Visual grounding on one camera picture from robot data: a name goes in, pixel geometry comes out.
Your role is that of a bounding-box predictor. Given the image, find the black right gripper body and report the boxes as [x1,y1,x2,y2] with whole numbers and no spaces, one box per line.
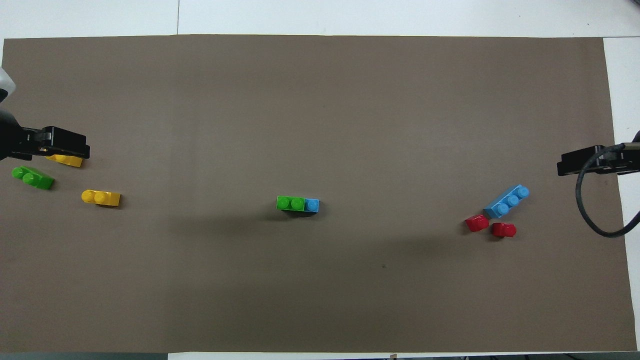
[608,131,640,175]

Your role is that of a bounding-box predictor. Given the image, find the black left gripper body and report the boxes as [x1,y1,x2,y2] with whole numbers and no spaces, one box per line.
[0,111,46,162]

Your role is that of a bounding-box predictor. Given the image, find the green two-stud block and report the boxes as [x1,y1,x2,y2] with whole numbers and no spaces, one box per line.
[276,195,306,213]
[11,166,55,191]

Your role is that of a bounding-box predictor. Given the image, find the yellow two-stud block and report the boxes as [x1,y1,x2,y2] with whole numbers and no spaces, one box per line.
[44,152,84,168]
[81,189,122,208]

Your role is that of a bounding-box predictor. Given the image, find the brown paper table mat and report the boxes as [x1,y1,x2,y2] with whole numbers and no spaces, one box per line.
[0,34,638,354]

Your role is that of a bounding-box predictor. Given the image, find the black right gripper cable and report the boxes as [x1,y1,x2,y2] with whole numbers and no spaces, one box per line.
[575,142,640,239]

